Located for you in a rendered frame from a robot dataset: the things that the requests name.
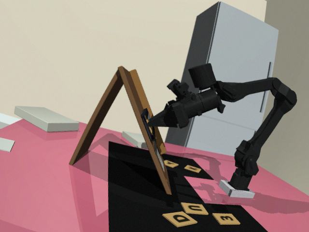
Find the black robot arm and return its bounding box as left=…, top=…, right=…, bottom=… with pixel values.
left=167, top=63, right=297, bottom=191

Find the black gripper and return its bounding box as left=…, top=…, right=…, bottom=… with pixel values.
left=148, top=94, right=204, bottom=129

